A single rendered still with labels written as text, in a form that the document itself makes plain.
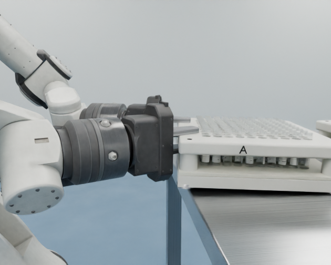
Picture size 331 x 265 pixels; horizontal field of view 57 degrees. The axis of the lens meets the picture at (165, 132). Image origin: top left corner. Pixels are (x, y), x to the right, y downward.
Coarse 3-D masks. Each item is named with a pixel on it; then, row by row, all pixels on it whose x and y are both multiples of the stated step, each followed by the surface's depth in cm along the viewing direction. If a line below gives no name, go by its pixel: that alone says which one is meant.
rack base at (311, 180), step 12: (204, 168) 47; (216, 168) 47; (228, 168) 47; (240, 168) 47; (252, 168) 47; (264, 168) 48; (276, 168) 48; (288, 168) 48; (300, 168) 48; (312, 168) 48; (180, 180) 45; (192, 180) 45; (204, 180) 45; (216, 180) 45; (228, 180) 45; (240, 180) 45; (252, 180) 45; (264, 180) 45; (276, 180) 45; (288, 180) 45; (300, 180) 44; (312, 180) 44; (324, 180) 44
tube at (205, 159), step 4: (204, 132) 48; (208, 132) 47; (204, 136) 48; (208, 136) 47; (204, 156) 48; (208, 156) 48; (204, 160) 48; (208, 160) 48; (204, 164) 48; (208, 164) 48
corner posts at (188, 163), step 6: (180, 156) 46; (186, 156) 45; (192, 156) 45; (180, 162) 46; (186, 162) 45; (192, 162) 45; (324, 162) 45; (330, 162) 44; (180, 168) 46; (186, 168) 45; (192, 168) 45; (324, 168) 45; (330, 168) 44; (324, 174) 45; (330, 174) 45
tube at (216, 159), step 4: (216, 132) 47; (220, 132) 47; (216, 136) 48; (220, 136) 48; (212, 156) 49; (216, 156) 48; (220, 156) 48; (212, 160) 49; (216, 160) 48; (220, 160) 49; (212, 164) 49; (216, 164) 48
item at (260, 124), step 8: (208, 120) 58; (216, 120) 58; (224, 120) 60; (232, 120) 61; (240, 120) 58; (248, 120) 59; (256, 120) 59; (264, 120) 60; (272, 120) 60; (216, 128) 50; (224, 128) 50; (232, 128) 51; (240, 128) 50; (248, 128) 50; (256, 128) 51; (264, 128) 51; (272, 128) 52; (280, 128) 51; (288, 128) 51; (280, 136) 49; (232, 160) 50; (288, 160) 50
